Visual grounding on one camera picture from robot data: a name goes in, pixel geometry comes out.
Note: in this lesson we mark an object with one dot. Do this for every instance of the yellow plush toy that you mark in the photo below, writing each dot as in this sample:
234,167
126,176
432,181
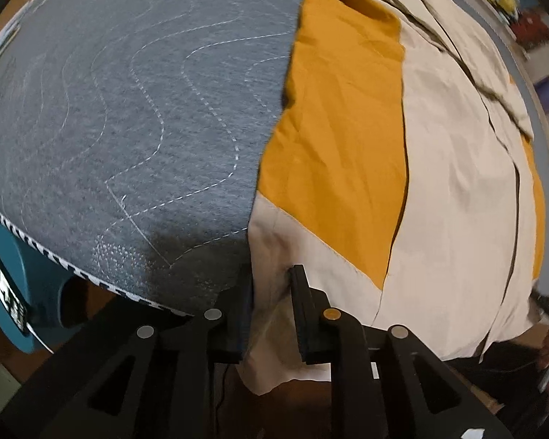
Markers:
505,2

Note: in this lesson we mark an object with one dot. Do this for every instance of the beige and mustard hooded jacket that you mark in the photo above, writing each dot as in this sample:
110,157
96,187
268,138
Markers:
347,123

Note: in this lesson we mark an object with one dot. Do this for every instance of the grey quilted mattress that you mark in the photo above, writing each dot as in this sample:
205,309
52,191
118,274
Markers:
119,123

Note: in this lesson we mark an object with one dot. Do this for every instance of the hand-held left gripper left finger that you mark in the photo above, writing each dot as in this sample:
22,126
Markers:
238,324

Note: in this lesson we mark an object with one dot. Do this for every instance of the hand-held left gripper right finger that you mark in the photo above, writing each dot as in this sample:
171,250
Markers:
304,320

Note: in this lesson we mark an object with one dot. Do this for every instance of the teal round device with display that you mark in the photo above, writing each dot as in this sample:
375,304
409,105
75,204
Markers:
32,279

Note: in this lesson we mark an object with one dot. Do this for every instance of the purple box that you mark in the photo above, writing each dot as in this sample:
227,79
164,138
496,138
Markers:
546,93

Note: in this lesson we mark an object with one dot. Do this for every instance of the white papers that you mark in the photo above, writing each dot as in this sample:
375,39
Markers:
0,48

